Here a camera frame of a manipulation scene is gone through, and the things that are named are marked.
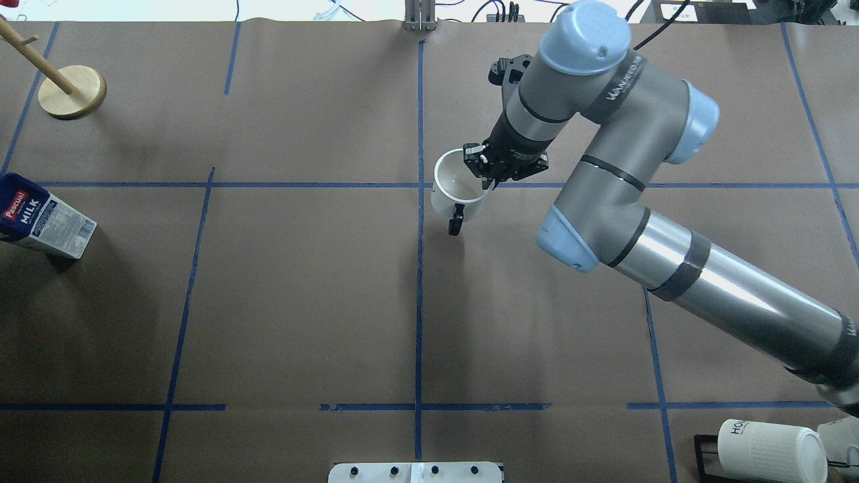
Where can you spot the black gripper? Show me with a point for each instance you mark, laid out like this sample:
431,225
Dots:
508,147

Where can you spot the white smiley face mug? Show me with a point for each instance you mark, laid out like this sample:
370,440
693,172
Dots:
456,193

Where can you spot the blue white milk carton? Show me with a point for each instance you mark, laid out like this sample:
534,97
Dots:
34,218

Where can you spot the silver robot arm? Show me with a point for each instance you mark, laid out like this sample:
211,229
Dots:
647,117

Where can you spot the orange black connector board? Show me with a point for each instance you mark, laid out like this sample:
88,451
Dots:
501,12

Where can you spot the black box with label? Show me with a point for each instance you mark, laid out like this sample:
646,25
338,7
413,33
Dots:
705,12

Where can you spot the white ribbed HOME mug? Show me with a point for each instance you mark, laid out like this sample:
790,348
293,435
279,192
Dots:
764,452

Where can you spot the wooden mug tree stand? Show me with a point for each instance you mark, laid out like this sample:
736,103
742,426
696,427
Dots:
67,93

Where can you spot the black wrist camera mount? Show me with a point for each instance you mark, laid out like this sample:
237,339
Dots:
507,72

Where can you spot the aluminium frame post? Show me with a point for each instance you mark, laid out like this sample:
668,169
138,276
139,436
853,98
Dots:
420,16

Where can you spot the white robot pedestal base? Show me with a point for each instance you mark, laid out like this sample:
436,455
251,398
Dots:
464,471

